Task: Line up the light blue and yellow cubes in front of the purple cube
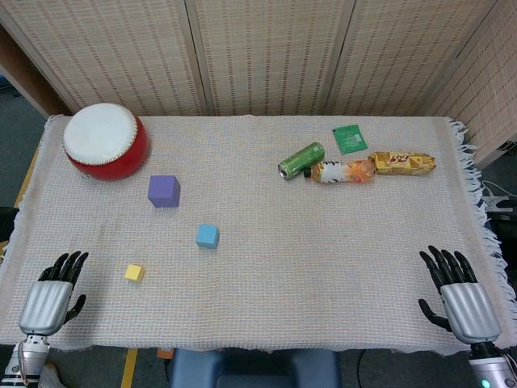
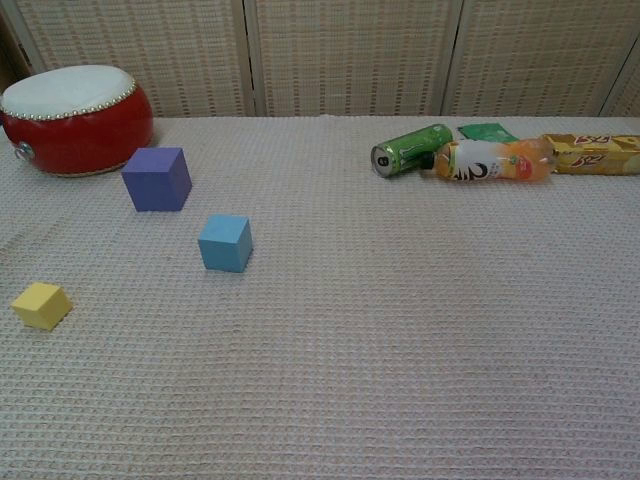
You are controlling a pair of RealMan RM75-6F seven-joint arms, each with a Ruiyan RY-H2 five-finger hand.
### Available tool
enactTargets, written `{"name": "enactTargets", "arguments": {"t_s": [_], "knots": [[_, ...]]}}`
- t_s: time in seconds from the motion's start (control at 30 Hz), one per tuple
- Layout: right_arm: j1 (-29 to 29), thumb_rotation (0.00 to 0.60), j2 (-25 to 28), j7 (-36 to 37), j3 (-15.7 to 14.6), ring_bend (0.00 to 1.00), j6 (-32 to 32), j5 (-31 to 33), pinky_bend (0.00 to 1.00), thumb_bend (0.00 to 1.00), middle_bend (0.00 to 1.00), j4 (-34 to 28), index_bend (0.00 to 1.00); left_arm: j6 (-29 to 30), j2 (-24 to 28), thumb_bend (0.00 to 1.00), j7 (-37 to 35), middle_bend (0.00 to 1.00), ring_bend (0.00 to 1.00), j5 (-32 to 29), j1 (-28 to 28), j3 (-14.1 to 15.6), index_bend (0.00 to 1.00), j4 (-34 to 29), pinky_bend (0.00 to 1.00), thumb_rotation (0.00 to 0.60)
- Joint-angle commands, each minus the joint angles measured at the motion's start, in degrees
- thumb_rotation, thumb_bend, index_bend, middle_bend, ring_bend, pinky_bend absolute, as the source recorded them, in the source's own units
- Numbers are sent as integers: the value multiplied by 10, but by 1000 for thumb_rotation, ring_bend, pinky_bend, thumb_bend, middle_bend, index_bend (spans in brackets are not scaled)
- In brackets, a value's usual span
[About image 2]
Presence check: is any large purple foam cube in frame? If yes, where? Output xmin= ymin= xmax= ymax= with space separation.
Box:
xmin=120 ymin=146 xmax=193 ymax=213

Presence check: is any yellow biscuit pack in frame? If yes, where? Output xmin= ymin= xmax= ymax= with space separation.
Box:
xmin=542 ymin=133 xmax=640 ymax=176

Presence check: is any green sachet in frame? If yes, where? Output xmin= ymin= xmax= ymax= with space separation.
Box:
xmin=457 ymin=122 xmax=521 ymax=143

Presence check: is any brown wooden cabinet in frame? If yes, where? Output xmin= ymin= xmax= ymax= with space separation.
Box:
xmin=0 ymin=14 xmax=31 ymax=96

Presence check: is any woven folding screen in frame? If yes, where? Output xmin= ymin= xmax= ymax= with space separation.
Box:
xmin=0 ymin=0 xmax=640 ymax=120

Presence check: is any green drink can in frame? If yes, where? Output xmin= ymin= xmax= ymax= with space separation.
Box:
xmin=370 ymin=123 xmax=454 ymax=179

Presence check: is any light blue cube block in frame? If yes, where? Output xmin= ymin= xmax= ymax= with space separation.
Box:
xmin=197 ymin=214 xmax=253 ymax=274

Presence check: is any beige woven tablecloth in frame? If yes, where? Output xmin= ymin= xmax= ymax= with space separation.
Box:
xmin=0 ymin=114 xmax=640 ymax=480

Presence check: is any red drum white skin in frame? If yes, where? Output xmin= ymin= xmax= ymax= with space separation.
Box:
xmin=0 ymin=64 xmax=155 ymax=177

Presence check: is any orange juice bottle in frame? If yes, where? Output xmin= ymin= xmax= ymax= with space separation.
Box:
xmin=418 ymin=138 xmax=557 ymax=185

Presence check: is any small yellow foam cube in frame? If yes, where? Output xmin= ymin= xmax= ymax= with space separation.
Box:
xmin=10 ymin=282 xmax=74 ymax=332

